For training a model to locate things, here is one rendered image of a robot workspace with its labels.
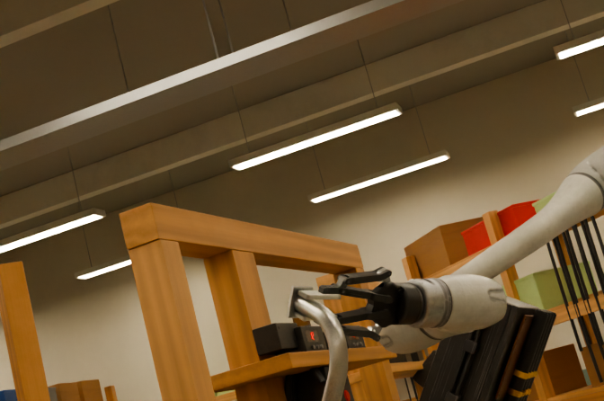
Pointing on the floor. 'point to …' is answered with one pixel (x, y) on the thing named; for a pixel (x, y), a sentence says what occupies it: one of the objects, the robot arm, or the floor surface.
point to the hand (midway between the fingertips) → (317, 305)
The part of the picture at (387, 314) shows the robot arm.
